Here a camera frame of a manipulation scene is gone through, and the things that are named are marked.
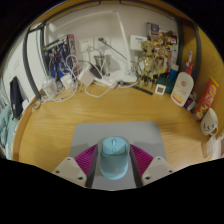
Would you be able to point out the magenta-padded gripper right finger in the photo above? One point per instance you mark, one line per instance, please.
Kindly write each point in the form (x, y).
(158, 168)

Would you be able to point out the brown tree figurine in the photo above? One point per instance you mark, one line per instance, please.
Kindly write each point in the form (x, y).
(149, 63)

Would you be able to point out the black flat strip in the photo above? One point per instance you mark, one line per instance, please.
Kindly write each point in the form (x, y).
(145, 90)

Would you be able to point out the wall pictures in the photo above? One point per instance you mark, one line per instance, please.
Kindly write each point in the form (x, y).
(161, 33)

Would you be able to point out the dark green box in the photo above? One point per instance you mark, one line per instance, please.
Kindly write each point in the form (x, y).
(166, 86)

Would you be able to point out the small white cube clock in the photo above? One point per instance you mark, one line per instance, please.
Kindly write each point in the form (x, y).
(160, 89)

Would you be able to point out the white red-capped pump bottle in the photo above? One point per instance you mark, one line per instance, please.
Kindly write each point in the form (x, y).
(181, 90)

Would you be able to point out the grey mouse pad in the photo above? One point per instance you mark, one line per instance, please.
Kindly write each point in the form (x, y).
(116, 130)

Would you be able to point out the white wall socket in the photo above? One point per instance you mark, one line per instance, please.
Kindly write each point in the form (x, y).
(86, 45)
(102, 42)

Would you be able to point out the clear plastic box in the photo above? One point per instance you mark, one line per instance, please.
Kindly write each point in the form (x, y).
(50, 86)

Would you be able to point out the white wall box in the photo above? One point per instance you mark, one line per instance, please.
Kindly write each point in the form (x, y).
(138, 42)

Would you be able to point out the light blue computer mouse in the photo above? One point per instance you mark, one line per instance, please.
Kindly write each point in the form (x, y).
(114, 158)

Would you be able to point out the blue packet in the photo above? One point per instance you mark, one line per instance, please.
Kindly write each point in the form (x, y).
(190, 102)

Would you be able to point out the blue model kit box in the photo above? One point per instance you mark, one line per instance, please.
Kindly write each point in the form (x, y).
(58, 55)

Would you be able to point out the large white charger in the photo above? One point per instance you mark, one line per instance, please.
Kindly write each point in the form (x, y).
(86, 76)

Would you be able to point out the black hanging bag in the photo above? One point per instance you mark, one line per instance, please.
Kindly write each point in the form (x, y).
(16, 98)

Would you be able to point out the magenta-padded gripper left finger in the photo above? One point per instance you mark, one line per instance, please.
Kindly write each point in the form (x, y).
(68, 168)

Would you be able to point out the teal cloth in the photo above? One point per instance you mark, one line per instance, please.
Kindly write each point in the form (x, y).
(6, 131)

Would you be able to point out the white printed mug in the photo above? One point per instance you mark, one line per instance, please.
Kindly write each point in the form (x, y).
(209, 121)

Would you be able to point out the white desk lamp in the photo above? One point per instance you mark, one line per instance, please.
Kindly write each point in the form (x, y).
(126, 78)

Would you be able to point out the red chips can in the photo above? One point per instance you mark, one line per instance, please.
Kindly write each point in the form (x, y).
(206, 98)

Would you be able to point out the small white charger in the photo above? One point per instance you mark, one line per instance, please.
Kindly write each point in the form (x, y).
(67, 81)

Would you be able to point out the white power strip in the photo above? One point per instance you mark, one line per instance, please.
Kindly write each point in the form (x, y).
(106, 82)

